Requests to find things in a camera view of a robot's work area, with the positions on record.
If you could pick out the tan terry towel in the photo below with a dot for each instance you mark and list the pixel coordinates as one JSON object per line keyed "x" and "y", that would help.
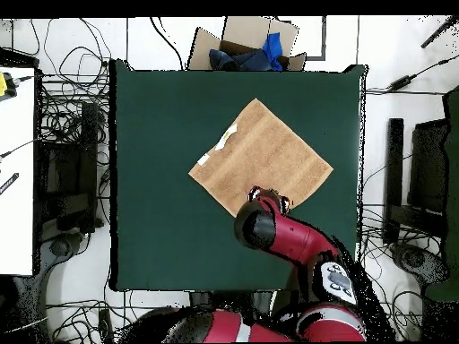
{"x": 261, "y": 157}

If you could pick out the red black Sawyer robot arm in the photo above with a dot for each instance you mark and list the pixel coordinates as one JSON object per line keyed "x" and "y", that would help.
{"x": 294, "y": 240}

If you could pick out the dark green table cloth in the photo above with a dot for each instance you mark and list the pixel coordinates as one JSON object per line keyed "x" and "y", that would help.
{"x": 161, "y": 215}

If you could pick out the black upright bar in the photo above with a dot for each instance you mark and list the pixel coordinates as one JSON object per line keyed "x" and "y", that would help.
{"x": 394, "y": 161}

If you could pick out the navy blue garment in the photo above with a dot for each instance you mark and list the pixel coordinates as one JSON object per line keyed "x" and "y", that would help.
{"x": 233, "y": 59}

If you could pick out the bright blue cloth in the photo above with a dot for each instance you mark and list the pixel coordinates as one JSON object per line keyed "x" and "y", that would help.
{"x": 273, "y": 46}

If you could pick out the black box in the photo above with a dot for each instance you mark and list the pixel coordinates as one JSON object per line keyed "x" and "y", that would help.
{"x": 428, "y": 168}

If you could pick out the brown cardboard box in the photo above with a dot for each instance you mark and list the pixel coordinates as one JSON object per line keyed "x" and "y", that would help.
{"x": 244, "y": 32}

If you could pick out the black equipment stand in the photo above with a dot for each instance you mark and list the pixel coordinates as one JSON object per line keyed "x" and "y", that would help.
{"x": 68, "y": 168}

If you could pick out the black power strip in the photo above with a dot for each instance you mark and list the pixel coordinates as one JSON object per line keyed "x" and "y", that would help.
{"x": 105, "y": 322}

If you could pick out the black tripod leg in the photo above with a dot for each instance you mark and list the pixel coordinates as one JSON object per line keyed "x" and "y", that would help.
{"x": 439, "y": 32}

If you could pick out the white side table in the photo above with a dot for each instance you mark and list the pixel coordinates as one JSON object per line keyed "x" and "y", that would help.
{"x": 16, "y": 179}

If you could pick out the black label bar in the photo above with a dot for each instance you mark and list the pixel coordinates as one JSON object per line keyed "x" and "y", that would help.
{"x": 9, "y": 184}

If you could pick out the yellow black tool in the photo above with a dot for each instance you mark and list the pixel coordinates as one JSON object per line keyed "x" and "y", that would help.
{"x": 3, "y": 84}

